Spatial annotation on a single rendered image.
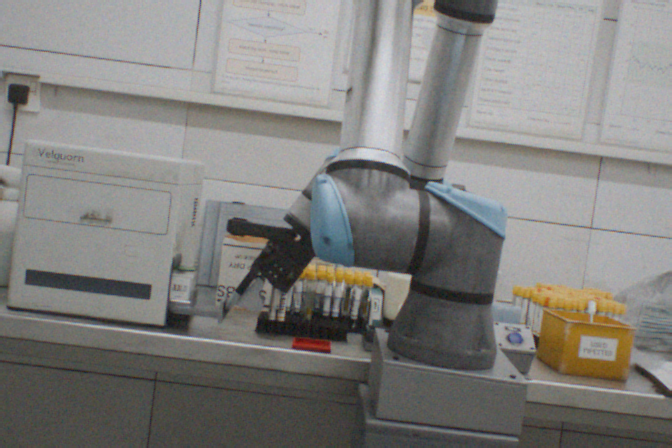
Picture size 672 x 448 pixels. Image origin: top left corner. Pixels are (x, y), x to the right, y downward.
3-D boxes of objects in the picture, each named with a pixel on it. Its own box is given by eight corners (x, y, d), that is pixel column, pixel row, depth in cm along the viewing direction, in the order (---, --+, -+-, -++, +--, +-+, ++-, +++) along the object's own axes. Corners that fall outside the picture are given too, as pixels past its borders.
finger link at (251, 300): (244, 332, 150) (276, 291, 149) (217, 312, 149) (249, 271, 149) (246, 329, 153) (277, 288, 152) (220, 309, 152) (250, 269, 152)
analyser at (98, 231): (4, 309, 147) (22, 138, 146) (54, 288, 175) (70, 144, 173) (180, 331, 148) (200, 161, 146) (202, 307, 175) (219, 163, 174)
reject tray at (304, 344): (291, 348, 146) (292, 344, 146) (293, 341, 152) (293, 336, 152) (330, 353, 146) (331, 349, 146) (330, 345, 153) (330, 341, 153)
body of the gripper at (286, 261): (283, 297, 149) (325, 243, 148) (244, 268, 148) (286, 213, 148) (285, 291, 156) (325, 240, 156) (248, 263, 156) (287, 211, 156)
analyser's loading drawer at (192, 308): (105, 309, 149) (108, 280, 149) (114, 303, 155) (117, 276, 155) (221, 323, 149) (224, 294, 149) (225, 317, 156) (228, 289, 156)
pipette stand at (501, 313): (462, 354, 160) (469, 302, 160) (461, 348, 167) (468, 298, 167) (515, 362, 159) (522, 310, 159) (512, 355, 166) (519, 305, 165)
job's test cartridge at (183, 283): (166, 304, 150) (170, 269, 150) (171, 300, 155) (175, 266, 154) (189, 307, 150) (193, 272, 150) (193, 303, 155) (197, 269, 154)
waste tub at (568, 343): (559, 374, 154) (567, 320, 153) (534, 357, 167) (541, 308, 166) (629, 381, 155) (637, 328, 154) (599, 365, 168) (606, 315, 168)
